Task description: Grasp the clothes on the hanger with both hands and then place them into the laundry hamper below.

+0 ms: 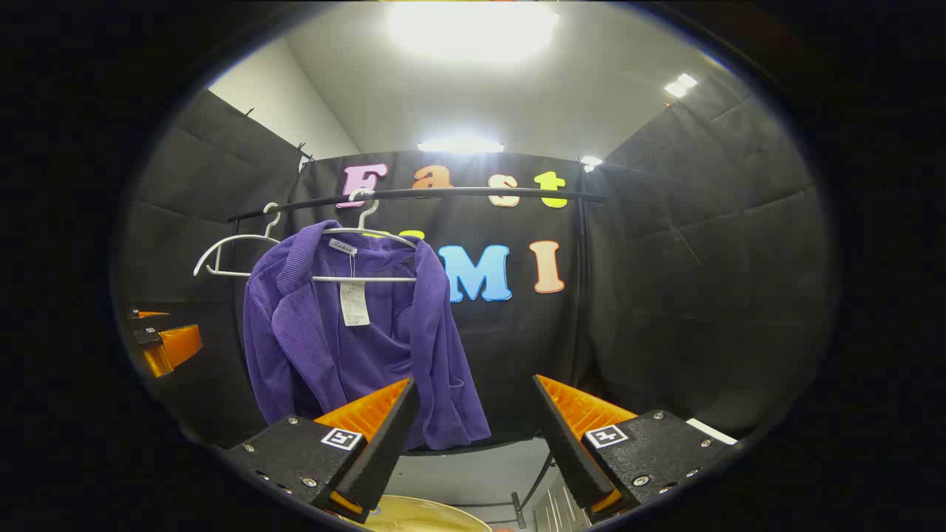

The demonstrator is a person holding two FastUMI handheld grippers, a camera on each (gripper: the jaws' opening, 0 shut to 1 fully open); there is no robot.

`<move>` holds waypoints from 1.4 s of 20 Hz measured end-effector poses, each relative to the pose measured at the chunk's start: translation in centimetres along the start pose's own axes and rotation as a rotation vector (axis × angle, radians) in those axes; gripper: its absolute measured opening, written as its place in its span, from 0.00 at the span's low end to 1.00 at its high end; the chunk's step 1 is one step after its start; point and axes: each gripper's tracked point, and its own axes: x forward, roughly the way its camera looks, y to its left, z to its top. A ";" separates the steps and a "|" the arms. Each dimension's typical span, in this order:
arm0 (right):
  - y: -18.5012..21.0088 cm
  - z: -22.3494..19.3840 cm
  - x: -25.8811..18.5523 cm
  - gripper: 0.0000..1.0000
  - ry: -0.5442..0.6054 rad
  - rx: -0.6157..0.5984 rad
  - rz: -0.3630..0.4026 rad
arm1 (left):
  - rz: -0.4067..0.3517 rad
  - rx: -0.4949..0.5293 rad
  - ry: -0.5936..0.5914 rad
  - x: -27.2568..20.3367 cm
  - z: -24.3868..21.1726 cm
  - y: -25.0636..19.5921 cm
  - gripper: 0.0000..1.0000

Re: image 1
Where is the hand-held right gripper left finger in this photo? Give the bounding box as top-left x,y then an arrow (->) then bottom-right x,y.
222,378 -> 421,524

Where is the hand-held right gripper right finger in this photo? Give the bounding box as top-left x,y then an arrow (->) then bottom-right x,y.
532,374 -> 741,527

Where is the beige laundry hamper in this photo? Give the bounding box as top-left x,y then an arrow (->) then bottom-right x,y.
362,495 -> 492,532

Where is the purple corduroy jacket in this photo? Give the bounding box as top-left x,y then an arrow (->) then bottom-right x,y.
242,219 -> 492,451

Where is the white clothes hanger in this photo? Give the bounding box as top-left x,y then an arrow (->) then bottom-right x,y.
194,203 -> 285,280
310,188 -> 420,284

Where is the grey ribbed object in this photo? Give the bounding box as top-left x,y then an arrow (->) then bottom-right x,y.
532,473 -> 592,532

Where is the long ceiling light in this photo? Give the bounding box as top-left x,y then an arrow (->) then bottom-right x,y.
418,137 -> 507,154

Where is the large ceiling light panel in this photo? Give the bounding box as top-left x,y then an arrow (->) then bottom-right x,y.
384,0 -> 562,64

